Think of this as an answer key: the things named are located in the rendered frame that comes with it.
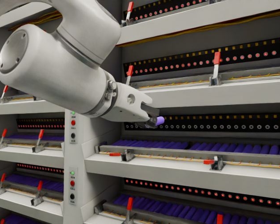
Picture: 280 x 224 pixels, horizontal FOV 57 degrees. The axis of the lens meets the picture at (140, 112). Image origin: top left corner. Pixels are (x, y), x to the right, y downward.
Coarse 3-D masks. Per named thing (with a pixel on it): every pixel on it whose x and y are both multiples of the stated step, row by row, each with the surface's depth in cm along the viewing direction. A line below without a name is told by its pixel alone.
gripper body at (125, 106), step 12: (120, 84) 44; (120, 96) 43; (132, 96) 45; (144, 96) 48; (108, 108) 43; (120, 108) 43; (132, 108) 45; (120, 120) 51; (132, 120) 50; (144, 120) 49
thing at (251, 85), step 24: (216, 48) 78; (240, 48) 74; (264, 48) 71; (144, 72) 93; (168, 72) 88; (192, 72) 83; (216, 72) 63; (240, 72) 64; (264, 72) 62; (168, 96) 68; (192, 96) 64; (216, 96) 61; (240, 96) 58; (264, 96) 56
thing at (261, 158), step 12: (144, 156) 75; (156, 156) 73; (168, 156) 73; (180, 156) 71; (192, 156) 69; (204, 156) 67; (228, 156) 63; (240, 156) 62; (252, 156) 60; (264, 156) 59; (276, 156) 58
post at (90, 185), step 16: (96, 0) 91; (112, 0) 98; (112, 64) 97; (80, 128) 85; (96, 128) 89; (112, 128) 96; (64, 144) 89; (80, 144) 85; (64, 160) 89; (80, 160) 84; (64, 176) 88; (80, 176) 84; (96, 176) 88; (112, 176) 96; (64, 192) 88; (80, 192) 84; (96, 192) 88; (64, 208) 88
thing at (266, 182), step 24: (96, 144) 89; (96, 168) 81; (120, 168) 76; (144, 168) 71; (168, 168) 67; (192, 168) 64; (240, 168) 60; (264, 168) 58; (240, 192) 58; (264, 192) 55
